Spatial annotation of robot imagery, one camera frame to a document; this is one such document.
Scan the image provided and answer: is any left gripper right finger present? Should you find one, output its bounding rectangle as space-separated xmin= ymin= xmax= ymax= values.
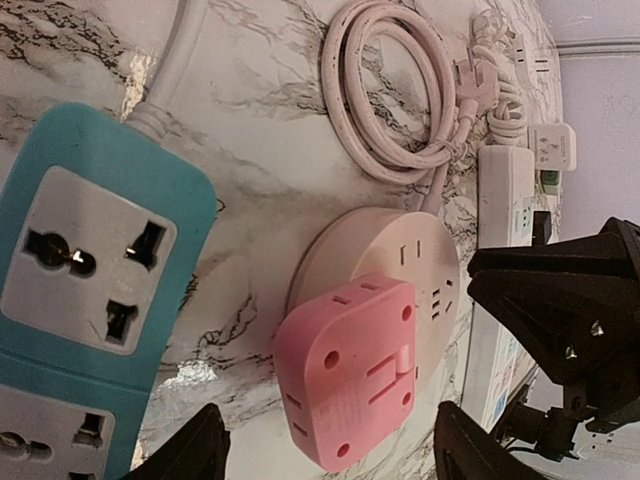
xmin=434 ymin=401 xmax=530 ymax=480

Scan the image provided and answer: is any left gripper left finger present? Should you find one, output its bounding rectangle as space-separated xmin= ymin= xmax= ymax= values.
xmin=123 ymin=403 xmax=230 ymax=480

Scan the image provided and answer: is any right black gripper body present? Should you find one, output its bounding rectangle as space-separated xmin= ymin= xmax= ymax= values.
xmin=544 ymin=217 xmax=639 ymax=433

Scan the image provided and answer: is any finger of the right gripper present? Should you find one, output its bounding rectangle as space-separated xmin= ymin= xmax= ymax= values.
xmin=469 ymin=234 xmax=625 ymax=290
xmin=467 ymin=279 xmax=601 ymax=386

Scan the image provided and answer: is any long white power strip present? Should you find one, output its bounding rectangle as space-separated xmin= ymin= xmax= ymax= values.
xmin=462 ymin=145 xmax=539 ymax=431

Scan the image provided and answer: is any green usb adapter plug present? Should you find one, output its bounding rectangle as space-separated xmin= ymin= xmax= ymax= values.
xmin=537 ymin=170 xmax=562 ymax=196

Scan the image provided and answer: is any white cube socket adapter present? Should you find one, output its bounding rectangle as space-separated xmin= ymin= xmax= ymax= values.
xmin=528 ymin=123 xmax=577 ymax=171

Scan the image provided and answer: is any pink adapter plug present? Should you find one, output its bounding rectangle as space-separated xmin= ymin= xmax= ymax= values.
xmin=274 ymin=274 xmax=416 ymax=472

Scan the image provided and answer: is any round pink socket base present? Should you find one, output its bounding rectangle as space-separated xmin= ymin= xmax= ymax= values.
xmin=287 ymin=207 xmax=460 ymax=396

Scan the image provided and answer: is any white adapter plug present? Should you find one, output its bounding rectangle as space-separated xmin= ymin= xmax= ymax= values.
xmin=512 ymin=34 xmax=556 ymax=90

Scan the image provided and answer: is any black charger plug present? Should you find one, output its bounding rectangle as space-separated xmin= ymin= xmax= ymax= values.
xmin=532 ymin=210 xmax=552 ymax=246

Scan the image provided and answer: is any teal power strip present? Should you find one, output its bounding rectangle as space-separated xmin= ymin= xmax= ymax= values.
xmin=1 ymin=103 xmax=216 ymax=479

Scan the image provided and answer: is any white long strip cord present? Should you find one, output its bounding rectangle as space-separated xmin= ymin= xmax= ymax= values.
xmin=469 ymin=12 xmax=529 ymax=147

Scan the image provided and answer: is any pink coiled cord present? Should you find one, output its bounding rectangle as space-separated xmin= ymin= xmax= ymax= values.
xmin=322 ymin=0 xmax=501 ymax=221

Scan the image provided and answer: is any white teal strip cord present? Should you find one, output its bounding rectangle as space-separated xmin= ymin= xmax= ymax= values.
xmin=122 ymin=0 xmax=211 ymax=144

